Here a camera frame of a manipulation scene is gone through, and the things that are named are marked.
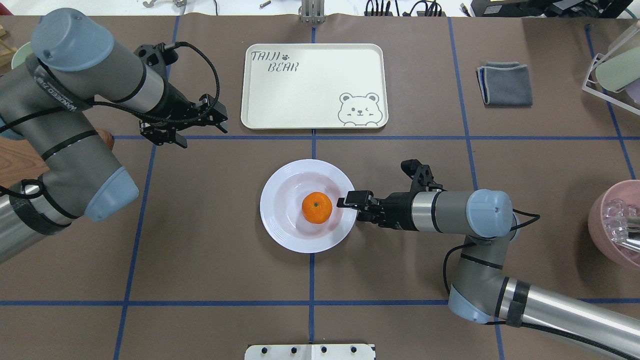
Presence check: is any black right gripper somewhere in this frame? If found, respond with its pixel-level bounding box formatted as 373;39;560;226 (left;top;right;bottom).
336;159;444;231

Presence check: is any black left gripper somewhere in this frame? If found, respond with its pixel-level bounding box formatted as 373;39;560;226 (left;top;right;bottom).
134;43;229;149

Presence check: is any orange mandarin fruit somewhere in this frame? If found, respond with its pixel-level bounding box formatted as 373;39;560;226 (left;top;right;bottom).
301;191;334;224

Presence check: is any white round plate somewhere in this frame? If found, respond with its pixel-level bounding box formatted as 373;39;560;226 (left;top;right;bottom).
259;159;357;254

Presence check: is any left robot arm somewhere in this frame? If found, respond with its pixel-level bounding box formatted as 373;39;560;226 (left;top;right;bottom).
0;7;228;262

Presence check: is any cream bear tray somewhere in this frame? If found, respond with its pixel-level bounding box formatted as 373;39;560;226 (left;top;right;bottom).
240;43;389;130

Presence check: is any brown wooden tray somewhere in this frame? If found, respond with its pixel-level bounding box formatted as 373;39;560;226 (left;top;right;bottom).
0;137;50;188

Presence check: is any light green bowl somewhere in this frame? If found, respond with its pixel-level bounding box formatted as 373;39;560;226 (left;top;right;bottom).
10;41;34;69

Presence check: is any folded grey cloth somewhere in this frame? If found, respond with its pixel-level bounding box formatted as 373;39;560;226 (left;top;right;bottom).
476;61;533;107

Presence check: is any pink bowl with ice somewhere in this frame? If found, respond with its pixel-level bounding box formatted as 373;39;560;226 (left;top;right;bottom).
587;179;640;272

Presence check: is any metal scoop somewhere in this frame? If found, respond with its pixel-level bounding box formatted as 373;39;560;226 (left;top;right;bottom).
610;216;640;253

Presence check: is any green pastel cup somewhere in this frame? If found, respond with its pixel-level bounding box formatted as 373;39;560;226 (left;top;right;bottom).
595;47;640;92

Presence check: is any purple pastel cup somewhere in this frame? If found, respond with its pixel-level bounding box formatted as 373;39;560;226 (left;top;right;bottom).
624;79;640;105

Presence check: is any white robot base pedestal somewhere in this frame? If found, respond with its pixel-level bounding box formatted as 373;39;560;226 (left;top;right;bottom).
244;343;377;360

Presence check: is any aluminium frame post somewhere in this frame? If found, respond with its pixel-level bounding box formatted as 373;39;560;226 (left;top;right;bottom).
298;0;326;25

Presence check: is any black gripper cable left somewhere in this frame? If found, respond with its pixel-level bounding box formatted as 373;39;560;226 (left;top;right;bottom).
0;41;221;136

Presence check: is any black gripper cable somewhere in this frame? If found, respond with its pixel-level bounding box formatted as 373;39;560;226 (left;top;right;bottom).
442;210;541;296
0;41;221;136

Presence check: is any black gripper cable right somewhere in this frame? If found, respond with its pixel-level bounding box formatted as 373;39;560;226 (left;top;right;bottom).
442;210;541;296

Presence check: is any white wire cup rack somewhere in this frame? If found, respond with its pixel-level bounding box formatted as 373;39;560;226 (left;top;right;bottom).
582;22;640;106

